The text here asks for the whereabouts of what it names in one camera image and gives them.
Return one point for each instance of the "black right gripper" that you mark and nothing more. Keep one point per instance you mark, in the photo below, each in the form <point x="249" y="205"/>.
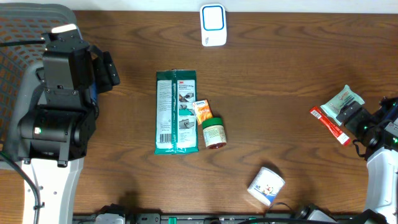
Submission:
<point x="352" y="122"/>

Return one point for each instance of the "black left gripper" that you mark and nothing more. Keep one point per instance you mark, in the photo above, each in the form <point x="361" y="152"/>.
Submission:
<point x="111" y="74"/>

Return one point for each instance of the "red coffee stick sachet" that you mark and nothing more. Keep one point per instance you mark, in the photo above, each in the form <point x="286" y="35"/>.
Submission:
<point x="339" y="135"/>

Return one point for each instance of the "teal white snack packet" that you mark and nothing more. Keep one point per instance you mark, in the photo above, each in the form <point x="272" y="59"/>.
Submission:
<point x="333" y="107"/>

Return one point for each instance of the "white red package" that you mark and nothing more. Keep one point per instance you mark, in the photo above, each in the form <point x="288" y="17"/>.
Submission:
<point x="176" y="124"/>

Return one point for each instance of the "small orange carton box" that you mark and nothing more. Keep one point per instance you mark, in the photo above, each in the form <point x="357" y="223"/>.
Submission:
<point x="202" y="111"/>

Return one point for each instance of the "white blue labelled jar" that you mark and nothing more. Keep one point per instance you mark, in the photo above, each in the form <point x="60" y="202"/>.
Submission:
<point x="266" y="186"/>

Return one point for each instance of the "green lid white jar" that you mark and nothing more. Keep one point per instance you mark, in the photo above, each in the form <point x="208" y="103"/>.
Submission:
<point x="213" y="133"/>

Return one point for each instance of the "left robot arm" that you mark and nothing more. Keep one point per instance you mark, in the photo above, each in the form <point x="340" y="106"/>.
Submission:
<point x="53" y="132"/>

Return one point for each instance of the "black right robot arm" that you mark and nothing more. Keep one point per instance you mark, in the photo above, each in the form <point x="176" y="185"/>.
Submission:
<point x="376" y="143"/>

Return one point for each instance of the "white barcode scanner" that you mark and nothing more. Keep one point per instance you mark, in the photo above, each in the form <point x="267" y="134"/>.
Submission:
<point x="213" y="25"/>

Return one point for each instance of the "grey plastic mesh basket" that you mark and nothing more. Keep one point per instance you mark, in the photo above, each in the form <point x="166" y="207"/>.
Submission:
<point x="25" y="25"/>

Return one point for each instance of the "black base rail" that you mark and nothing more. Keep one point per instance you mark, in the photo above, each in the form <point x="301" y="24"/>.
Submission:
<point x="118" y="214"/>

